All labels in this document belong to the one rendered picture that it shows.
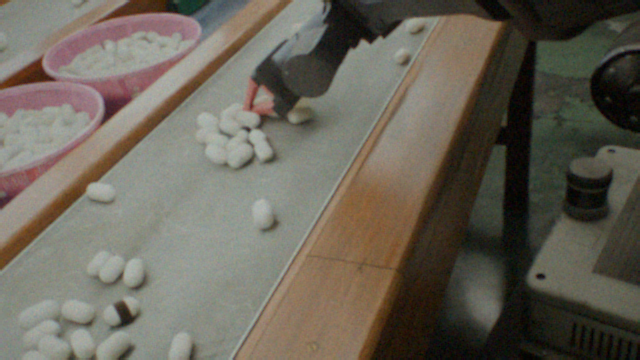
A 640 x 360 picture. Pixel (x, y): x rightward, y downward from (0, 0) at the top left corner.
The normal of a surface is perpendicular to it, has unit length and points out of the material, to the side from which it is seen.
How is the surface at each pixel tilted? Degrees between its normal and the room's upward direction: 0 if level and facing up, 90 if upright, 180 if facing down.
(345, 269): 0
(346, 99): 0
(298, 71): 95
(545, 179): 0
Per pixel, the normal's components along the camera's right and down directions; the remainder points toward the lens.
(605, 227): -0.12, -0.83
